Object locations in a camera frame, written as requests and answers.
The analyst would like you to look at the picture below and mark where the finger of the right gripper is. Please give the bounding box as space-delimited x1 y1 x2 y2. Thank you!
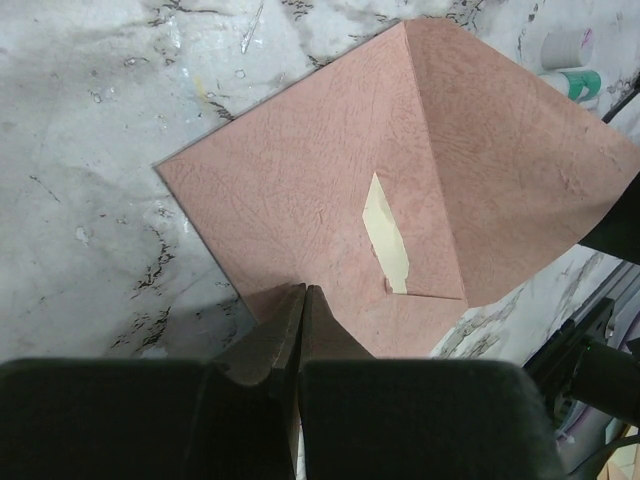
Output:
577 175 639 263

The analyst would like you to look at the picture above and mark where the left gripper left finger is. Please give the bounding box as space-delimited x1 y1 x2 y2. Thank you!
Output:
1 284 306 479

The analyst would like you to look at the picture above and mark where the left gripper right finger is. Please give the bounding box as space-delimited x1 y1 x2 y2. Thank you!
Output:
298 285 565 479

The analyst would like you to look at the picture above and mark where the pink paper envelope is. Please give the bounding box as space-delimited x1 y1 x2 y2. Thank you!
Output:
158 18 639 357

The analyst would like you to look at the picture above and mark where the green white glue stick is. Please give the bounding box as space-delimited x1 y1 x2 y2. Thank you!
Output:
539 70 602 108

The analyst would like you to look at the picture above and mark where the tan paper letter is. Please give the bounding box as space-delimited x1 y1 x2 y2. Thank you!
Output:
362 173 410 295

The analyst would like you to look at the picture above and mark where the white glue stick cap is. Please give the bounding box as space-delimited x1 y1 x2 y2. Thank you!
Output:
540 28 595 70

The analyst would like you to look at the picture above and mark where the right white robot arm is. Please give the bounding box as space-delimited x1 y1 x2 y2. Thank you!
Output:
524 180 639 479

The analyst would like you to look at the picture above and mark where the red black screwdriver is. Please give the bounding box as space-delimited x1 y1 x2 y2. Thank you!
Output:
602 85 639 124

